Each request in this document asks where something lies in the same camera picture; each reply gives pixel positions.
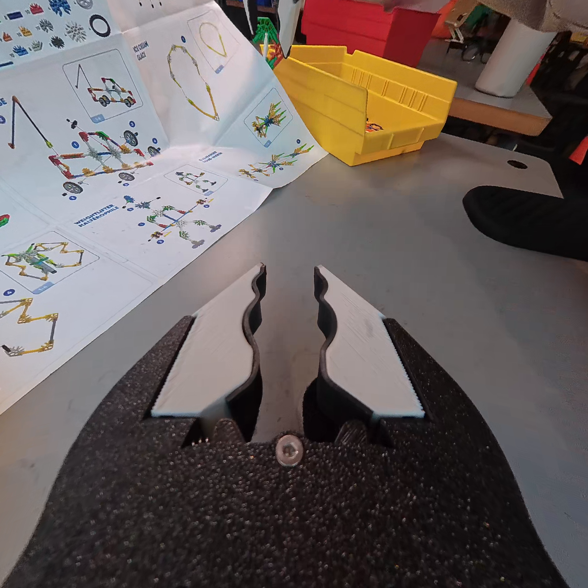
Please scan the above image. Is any fold-out toy instruction sheet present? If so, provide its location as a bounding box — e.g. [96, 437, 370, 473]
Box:
[0, 0, 330, 414]

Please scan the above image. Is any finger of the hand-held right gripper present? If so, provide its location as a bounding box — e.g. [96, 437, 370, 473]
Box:
[276, 0, 305, 58]

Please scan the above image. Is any white water bottle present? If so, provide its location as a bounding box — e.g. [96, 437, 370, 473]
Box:
[474, 19, 557, 99]

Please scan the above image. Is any black textured armrest pad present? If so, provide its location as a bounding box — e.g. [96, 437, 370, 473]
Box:
[462, 184, 588, 262]

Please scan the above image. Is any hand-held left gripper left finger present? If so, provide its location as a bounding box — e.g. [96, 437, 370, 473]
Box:
[150, 265, 267, 442]

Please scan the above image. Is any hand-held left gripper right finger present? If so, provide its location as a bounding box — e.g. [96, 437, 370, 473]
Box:
[303, 267, 427, 437]

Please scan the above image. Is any person's right forearm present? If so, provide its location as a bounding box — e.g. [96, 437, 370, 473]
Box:
[501, 0, 588, 34]

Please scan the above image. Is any red storage bin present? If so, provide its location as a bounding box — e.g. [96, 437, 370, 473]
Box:
[302, 0, 443, 68]

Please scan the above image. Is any yellow parts bin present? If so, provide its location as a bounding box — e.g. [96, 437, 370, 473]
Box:
[274, 44, 458, 168]

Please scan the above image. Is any grey desk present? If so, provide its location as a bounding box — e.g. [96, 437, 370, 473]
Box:
[0, 69, 588, 588]

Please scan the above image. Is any green red toy connector assembly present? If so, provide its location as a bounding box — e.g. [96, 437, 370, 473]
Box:
[252, 17, 282, 68]

